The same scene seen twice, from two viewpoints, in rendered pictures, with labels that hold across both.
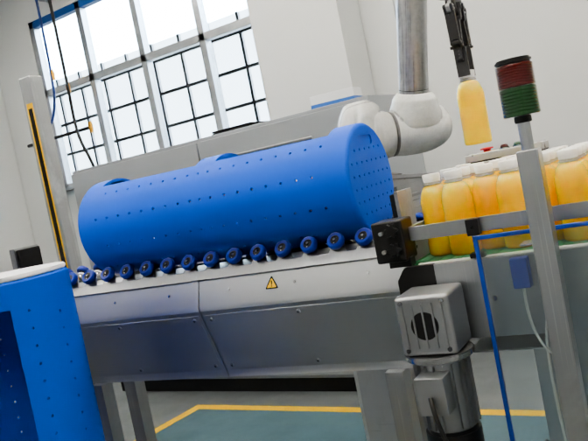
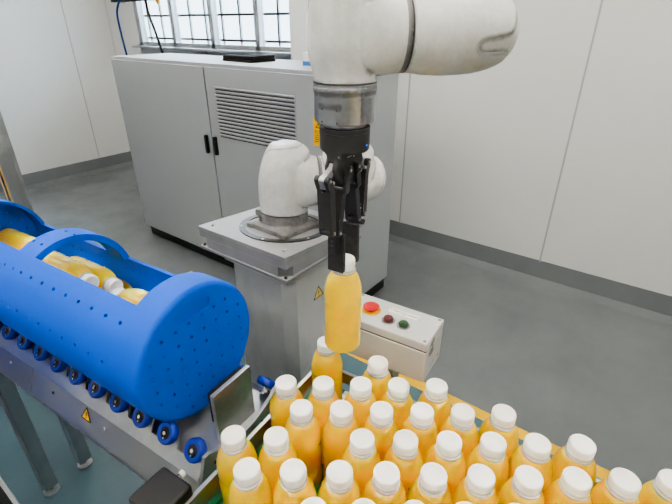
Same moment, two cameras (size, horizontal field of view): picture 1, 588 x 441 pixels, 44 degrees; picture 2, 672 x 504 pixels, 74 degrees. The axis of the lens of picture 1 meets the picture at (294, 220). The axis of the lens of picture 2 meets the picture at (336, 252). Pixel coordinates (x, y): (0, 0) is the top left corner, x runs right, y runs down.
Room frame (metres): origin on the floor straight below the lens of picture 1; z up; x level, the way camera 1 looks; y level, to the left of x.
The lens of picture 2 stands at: (1.14, -0.51, 1.66)
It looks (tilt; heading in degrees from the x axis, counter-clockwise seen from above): 27 degrees down; 3
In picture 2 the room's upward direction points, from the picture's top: straight up
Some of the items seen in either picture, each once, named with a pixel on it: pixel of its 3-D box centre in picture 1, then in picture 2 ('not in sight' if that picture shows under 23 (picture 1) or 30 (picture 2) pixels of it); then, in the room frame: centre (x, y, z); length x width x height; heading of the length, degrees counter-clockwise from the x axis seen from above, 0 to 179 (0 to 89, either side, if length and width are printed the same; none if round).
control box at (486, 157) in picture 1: (509, 165); (390, 334); (1.93, -0.59, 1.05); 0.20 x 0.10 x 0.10; 61
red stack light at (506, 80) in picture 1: (514, 75); not in sight; (1.27, -0.43, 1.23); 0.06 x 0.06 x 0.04
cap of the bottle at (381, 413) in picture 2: not in sight; (381, 412); (1.69, -0.56, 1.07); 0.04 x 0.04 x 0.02
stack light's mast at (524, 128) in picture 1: (520, 104); not in sight; (1.27, -0.43, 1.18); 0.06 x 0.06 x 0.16
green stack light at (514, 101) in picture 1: (520, 101); not in sight; (1.27, -0.43, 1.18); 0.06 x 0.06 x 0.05
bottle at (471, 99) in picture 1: (472, 110); (342, 306); (1.80, -0.49, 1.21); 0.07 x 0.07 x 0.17
